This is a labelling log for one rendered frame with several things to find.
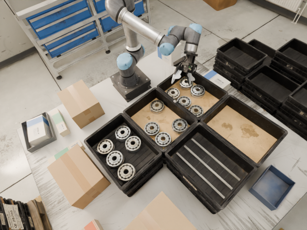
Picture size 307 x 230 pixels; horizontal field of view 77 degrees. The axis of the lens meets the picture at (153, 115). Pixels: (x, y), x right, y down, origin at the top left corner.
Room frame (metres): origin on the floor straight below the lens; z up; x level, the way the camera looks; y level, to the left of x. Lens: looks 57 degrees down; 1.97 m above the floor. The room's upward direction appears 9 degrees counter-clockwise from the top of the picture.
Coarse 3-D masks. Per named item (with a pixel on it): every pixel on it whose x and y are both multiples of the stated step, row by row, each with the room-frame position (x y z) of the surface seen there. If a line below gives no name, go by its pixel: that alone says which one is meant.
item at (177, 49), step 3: (177, 45) 1.37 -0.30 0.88; (180, 45) 1.38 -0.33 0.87; (177, 48) 1.36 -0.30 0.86; (180, 48) 1.38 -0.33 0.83; (174, 51) 1.34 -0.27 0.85; (177, 51) 1.36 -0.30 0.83; (180, 51) 1.38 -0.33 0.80; (171, 54) 1.32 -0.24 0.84; (174, 54) 1.34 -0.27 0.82; (177, 54) 1.36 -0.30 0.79; (171, 57) 1.32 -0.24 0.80
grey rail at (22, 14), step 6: (48, 0) 2.44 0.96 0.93; (54, 0) 2.41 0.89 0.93; (60, 0) 2.43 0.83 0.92; (66, 0) 2.46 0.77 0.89; (36, 6) 2.34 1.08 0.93; (42, 6) 2.33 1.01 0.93; (48, 6) 2.35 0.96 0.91; (18, 12) 2.28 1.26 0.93; (24, 12) 2.26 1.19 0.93; (30, 12) 2.26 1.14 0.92; (36, 12) 2.28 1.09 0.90; (24, 18) 2.22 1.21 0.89
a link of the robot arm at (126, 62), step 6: (120, 54) 1.18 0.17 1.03; (126, 54) 1.17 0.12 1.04; (120, 60) 1.13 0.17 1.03; (126, 60) 1.11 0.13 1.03; (132, 60) 1.14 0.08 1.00; (120, 66) 1.09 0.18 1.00; (126, 66) 1.08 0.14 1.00; (132, 66) 1.11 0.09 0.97; (120, 72) 1.10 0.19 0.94; (126, 72) 1.08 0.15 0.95; (132, 72) 1.10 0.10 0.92
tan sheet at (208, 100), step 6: (174, 84) 0.99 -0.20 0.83; (180, 90) 0.92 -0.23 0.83; (186, 90) 0.91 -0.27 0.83; (204, 96) 0.83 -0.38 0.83; (210, 96) 0.82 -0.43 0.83; (192, 102) 0.80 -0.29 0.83; (198, 102) 0.79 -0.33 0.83; (204, 102) 0.78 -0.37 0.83; (210, 102) 0.77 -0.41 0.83; (216, 102) 0.76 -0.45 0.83; (204, 108) 0.73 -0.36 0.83
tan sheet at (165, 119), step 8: (144, 112) 0.78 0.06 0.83; (168, 112) 0.74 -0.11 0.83; (136, 120) 0.72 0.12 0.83; (144, 120) 0.71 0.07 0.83; (152, 120) 0.70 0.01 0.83; (160, 120) 0.69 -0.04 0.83; (168, 120) 0.68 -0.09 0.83; (160, 128) 0.63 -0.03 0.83; (168, 128) 0.62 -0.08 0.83; (176, 136) 0.55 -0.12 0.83
